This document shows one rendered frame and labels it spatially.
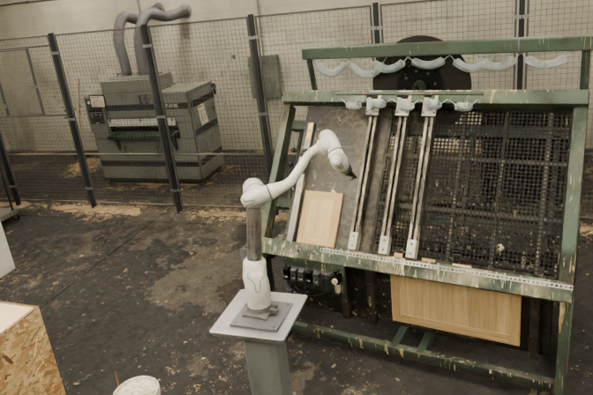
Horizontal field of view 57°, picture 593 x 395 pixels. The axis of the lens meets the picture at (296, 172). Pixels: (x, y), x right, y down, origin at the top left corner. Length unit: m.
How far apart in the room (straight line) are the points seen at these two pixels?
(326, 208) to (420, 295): 0.93
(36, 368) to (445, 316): 2.65
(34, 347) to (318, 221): 2.03
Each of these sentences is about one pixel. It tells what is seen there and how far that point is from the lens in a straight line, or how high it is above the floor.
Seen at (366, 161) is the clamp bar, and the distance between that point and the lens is 4.04.
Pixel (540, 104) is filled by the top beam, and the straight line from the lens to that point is 3.87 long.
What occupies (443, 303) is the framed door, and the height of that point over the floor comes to 0.48.
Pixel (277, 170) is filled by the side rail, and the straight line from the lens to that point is 4.32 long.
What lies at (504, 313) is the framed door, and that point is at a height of 0.49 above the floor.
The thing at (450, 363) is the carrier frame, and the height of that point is 0.15.
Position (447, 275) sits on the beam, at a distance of 3.72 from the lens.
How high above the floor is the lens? 2.75
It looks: 19 degrees down
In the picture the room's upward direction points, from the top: 6 degrees counter-clockwise
